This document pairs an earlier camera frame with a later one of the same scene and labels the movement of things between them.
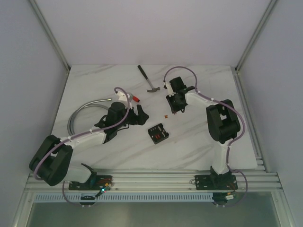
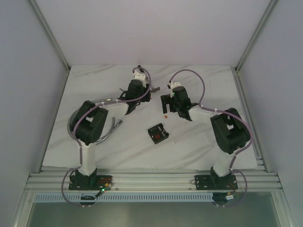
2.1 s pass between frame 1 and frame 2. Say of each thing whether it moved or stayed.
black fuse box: stayed
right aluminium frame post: stayed
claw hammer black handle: stayed
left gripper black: moved
